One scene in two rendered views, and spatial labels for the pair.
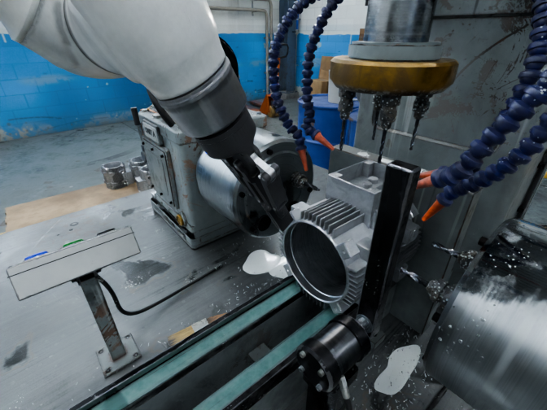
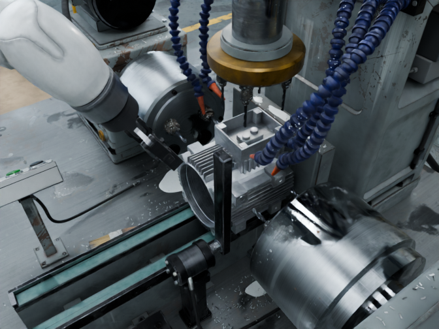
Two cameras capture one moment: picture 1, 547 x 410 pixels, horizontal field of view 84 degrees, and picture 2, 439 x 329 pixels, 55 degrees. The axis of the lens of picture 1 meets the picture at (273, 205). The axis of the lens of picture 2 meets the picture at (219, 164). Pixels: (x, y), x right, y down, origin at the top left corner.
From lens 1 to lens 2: 42 cm
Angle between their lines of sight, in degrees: 14
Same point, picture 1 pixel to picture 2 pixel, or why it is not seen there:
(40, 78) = not seen: outside the picture
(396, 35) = (247, 39)
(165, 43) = (67, 88)
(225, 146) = (113, 126)
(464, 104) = not seen: hidden behind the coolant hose
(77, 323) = (17, 226)
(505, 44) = not seen: hidden behind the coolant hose
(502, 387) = (276, 289)
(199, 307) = (117, 219)
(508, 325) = (280, 255)
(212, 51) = (98, 81)
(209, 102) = (98, 108)
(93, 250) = (28, 179)
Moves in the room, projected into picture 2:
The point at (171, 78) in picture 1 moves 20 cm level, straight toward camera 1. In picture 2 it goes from (73, 100) to (66, 194)
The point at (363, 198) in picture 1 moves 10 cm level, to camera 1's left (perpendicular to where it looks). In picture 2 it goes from (236, 150) to (187, 147)
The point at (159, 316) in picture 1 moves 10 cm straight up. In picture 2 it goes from (83, 224) to (74, 200)
